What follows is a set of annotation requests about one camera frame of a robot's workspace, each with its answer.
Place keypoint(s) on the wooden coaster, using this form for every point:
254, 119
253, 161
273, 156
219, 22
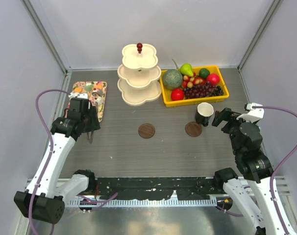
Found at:
193, 129
146, 130

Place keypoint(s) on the right wooden coaster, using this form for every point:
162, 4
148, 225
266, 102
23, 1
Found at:
193, 129

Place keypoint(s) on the left wooden coaster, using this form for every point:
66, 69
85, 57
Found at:
146, 130

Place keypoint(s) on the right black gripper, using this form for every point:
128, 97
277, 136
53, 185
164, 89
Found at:
225, 114

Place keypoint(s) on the white cupcake with cherry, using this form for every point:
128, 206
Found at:
99, 100

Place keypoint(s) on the floral dessert tray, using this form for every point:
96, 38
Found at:
78, 87

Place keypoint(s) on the green lime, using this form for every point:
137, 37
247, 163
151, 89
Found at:
204, 73

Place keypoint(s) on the chocolate swirl roll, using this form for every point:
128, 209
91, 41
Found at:
97, 92

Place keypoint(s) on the purple grape bunch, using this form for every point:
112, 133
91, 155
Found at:
199, 91

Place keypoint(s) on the green round dessert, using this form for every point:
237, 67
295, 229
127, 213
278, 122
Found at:
88, 87

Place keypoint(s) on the black mug white inside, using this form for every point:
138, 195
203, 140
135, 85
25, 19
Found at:
203, 113

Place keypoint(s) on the black grape bunch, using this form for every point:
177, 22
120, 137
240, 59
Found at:
217, 91

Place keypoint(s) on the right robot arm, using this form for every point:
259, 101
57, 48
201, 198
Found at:
266, 214

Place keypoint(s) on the white cable duct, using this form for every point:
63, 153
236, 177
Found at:
172, 202

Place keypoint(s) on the cream three-tier stand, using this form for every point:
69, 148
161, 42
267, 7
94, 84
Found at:
139, 74

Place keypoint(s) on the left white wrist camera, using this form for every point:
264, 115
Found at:
78, 95

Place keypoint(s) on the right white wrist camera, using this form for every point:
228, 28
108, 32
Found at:
254, 113

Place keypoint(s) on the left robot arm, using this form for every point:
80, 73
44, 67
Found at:
42, 199

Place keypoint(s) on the red tomato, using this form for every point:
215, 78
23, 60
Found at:
177, 94

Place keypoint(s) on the pink red apple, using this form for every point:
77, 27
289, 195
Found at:
213, 79

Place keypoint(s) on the metal tongs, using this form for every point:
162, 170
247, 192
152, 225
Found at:
92, 123

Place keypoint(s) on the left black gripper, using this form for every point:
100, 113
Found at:
95, 124

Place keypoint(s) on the green pear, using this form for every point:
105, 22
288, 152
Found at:
186, 69

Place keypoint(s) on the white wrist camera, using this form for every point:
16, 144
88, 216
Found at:
254, 113
78, 95

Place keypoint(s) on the green melon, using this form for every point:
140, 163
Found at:
172, 79

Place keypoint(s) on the yellow plastic fruit bin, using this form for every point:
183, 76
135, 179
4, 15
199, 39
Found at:
166, 93

